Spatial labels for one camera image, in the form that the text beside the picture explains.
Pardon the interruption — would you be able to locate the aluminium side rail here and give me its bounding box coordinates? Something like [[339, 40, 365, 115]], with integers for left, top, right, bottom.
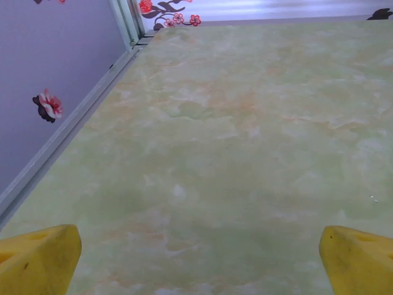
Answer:
[[0, 30, 154, 230]]

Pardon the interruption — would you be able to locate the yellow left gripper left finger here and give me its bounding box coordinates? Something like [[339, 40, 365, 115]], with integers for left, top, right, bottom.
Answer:
[[0, 224, 82, 295]]

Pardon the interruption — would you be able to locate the aluminium frame post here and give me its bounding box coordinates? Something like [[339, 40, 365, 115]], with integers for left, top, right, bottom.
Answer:
[[109, 0, 147, 49]]

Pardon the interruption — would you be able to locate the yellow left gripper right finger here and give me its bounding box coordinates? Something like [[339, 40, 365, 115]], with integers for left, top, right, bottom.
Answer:
[[319, 225, 393, 295]]

